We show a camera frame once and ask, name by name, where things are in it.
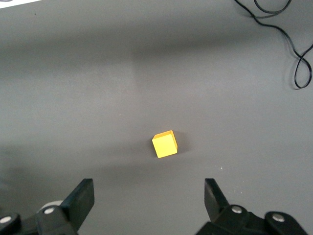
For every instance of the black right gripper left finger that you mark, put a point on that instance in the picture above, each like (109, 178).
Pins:
(80, 200)

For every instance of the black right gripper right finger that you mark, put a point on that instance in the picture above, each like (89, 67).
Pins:
(214, 198)

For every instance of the yellow cube block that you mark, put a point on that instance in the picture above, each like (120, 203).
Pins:
(165, 147)

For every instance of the white table edge strip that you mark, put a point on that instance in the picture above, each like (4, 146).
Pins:
(12, 3)

